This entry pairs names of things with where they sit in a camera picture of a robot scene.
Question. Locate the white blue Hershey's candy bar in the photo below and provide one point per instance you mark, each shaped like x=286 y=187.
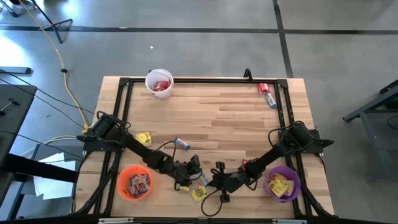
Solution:
x=204 y=180
x=139 y=185
x=271 y=100
x=132 y=185
x=182 y=143
x=145 y=185

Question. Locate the dark grey metal cart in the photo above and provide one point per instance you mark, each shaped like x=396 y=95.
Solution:
x=370 y=107

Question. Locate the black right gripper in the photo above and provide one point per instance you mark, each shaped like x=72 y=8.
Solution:
x=231 y=183

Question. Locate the white paper sheets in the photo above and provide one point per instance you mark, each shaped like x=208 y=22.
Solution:
x=53 y=186

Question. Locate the orange plastic bucket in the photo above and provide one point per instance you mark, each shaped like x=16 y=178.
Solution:
x=122 y=186

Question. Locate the dark grey side table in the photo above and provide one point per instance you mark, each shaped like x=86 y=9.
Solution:
x=18 y=124

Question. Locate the grey floor bar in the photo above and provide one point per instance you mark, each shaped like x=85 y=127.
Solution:
x=15 y=70

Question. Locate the red Skittles candy packet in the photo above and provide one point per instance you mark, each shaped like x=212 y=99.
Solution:
x=264 y=88
x=244 y=161
x=161 y=86

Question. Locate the yellow tape tag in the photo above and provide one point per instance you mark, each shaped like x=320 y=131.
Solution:
x=184 y=188

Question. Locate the purple plastic bucket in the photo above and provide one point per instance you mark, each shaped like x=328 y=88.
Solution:
x=281 y=199

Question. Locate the black tripod stand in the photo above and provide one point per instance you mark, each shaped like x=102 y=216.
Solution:
x=12 y=13
x=56 y=31

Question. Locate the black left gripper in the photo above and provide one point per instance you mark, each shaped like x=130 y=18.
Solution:
x=188 y=172

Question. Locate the black table crossbeam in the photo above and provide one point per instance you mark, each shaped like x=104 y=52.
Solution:
x=37 y=169

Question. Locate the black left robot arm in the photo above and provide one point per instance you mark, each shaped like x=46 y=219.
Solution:
x=140 y=149

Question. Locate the white bucket with black face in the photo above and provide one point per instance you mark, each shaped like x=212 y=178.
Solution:
x=159 y=94

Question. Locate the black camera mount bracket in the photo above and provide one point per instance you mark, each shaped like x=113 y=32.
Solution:
x=247 y=74

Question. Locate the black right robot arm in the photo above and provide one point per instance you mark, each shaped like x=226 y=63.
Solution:
x=270 y=155

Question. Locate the silver frame bracket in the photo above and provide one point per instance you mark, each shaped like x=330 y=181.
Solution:
x=115 y=221
x=289 y=221

